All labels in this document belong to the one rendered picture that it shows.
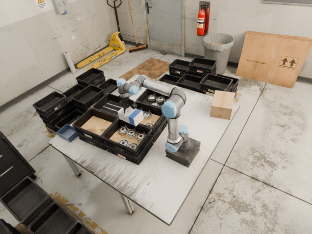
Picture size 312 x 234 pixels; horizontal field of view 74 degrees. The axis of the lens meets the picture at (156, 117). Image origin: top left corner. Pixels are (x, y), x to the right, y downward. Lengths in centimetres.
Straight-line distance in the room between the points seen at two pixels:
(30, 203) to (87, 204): 64
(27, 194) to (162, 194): 140
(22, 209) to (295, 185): 292
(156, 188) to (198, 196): 86
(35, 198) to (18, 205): 16
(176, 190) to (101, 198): 118
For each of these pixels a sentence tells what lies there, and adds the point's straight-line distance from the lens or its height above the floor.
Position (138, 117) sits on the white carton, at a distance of 185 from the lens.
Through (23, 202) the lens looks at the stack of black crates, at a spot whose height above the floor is 49.
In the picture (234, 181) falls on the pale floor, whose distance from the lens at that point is 279.
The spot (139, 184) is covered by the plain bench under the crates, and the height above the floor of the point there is 70.
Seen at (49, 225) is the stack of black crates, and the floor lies 38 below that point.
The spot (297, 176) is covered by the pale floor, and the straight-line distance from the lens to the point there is 308.
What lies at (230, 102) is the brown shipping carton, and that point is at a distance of 241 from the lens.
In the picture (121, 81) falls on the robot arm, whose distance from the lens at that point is 171.
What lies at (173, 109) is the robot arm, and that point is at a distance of 142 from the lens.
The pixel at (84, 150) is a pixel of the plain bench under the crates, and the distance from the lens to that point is 232.
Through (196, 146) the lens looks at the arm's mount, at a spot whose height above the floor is 81.
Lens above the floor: 235
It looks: 42 degrees down
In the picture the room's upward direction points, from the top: 7 degrees counter-clockwise
